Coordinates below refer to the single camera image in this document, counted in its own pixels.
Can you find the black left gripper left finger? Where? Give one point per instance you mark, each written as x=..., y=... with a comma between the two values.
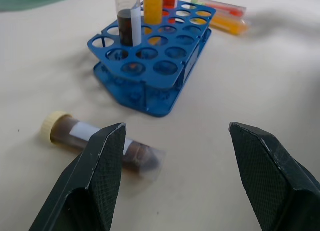
x=95, y=181

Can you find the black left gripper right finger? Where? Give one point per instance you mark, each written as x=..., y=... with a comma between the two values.
x=272, y=181

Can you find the brown liquid tube yellow cap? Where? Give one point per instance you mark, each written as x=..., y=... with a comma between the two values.
x=75, y=136

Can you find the blue plastic test tube rack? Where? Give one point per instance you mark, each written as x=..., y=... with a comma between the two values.
x=155, y=63

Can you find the dark brown tube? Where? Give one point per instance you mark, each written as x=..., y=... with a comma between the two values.
x=126, y=18

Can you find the red liquid tube green cap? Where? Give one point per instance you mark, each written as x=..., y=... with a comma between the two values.
x=220, y=7

